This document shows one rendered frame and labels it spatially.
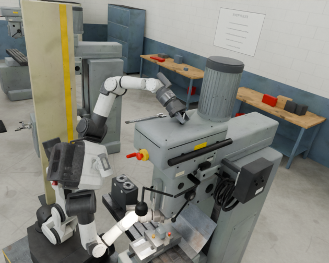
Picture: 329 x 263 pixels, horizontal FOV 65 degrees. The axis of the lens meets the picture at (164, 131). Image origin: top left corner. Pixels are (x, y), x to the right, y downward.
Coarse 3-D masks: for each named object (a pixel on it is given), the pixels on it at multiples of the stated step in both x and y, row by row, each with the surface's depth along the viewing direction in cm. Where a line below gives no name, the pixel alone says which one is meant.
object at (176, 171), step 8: (216, 152) 149; (192, 160) 137; (200, 160) 141; (208, 160) 147; (168, 168) 133; (176, 168) 130; (184, 168) 135; (192, 168) 140; (168, 176) 135; (176, 176) 134
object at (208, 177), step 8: (216, 168) 157; (200, 176) 150; (208, 176) 155; (216, 176) 161; (200, 184) 153; (208, 184) 160; (200, 192) 157; (208, 192) 163; (192, 200) 160; (200, 200) 162
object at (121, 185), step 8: (120, 176) 214; (112, 184) 214; (120, 184) 208; (128, 184) 208; (112, 192) 218; (120, 192) 206; (128, 192) 201; (136, 192) 207; (120, 200) 210; (128, 200) 205; (136, 200) 212
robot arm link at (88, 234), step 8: (88, 224) 141; (80, 232) 143; (88, 232) 142; (96, 232) 147; (88, 240) 143; (96, 240) 146; (88, 248) 143; (96, 248) 144; (104, 248) 147; (96, 256) 145
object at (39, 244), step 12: (48, 216) 214; (36, 228) 221; (36, 240) 213; (48, 240) 215; (72, 240) 217; (36, 252) 204; (48, 252) 205; (60, 252) 207; (72, 252) 208; (84, 252) 207
